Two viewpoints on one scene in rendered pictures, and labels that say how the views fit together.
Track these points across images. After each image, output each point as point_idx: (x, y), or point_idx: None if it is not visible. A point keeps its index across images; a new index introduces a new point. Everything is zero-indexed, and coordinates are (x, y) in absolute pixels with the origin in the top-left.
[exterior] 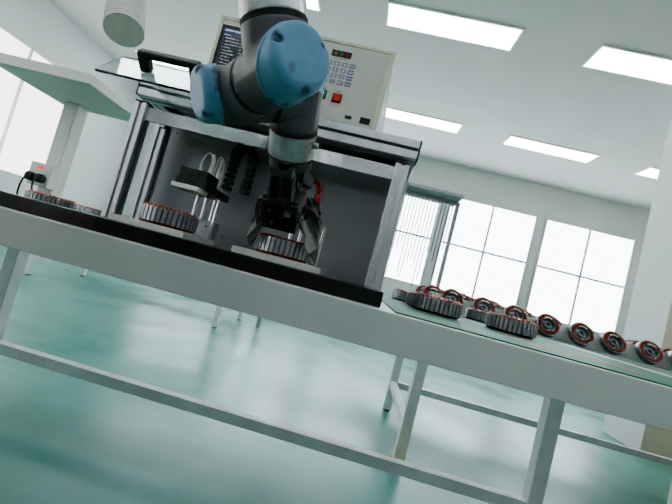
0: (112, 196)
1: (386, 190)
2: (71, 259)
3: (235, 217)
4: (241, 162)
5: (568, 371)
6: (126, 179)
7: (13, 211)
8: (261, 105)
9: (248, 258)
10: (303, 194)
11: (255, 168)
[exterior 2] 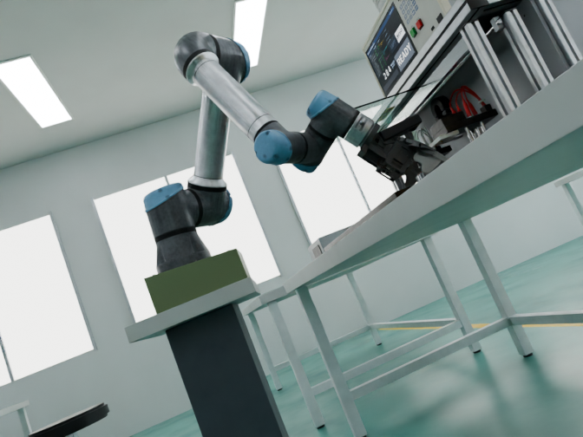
0: None
1: (525, 24)
2: (337, 262)
3: None
4: None
5: (438, 177)
6: (400, 185)
7: (323, 253)
8: (291, 162)
9: (364, 217)
10: (394, 144)
11: (449, 108)
